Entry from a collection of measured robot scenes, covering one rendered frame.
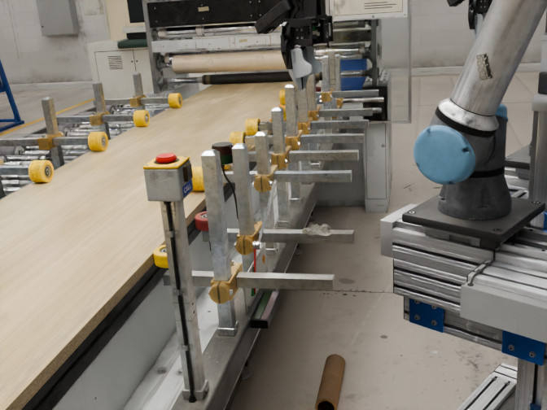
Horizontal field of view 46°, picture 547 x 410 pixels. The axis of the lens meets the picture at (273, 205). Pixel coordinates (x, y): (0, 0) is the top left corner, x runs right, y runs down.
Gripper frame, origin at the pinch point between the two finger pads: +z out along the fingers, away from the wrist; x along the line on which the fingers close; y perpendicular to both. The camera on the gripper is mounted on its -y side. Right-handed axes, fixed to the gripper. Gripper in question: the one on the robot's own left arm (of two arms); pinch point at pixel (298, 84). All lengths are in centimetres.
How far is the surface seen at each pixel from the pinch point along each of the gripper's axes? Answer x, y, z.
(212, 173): -12.9, -16.6, 19.2
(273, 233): 16, -26, 46
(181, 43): 176, -251, 11
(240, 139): 64, -87, 35
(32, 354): -62, -16, 42
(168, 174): -36.3, -1.6, 11.1
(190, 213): 7, -51, 41
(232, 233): 10, -36, 45
